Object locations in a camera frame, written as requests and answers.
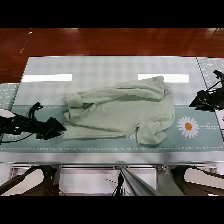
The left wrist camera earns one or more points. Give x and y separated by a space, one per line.
35 108

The pale green T-shirt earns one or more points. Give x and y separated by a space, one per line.
126 110

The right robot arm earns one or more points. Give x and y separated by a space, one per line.
218 97

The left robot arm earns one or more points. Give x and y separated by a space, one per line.
16 124

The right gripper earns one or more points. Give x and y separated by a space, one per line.
204 100

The silver frame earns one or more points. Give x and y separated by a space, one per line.
140 186

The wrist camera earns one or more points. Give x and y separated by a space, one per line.
35 108
218 76

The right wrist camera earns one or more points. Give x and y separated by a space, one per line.
218 76

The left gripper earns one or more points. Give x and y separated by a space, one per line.
51 128

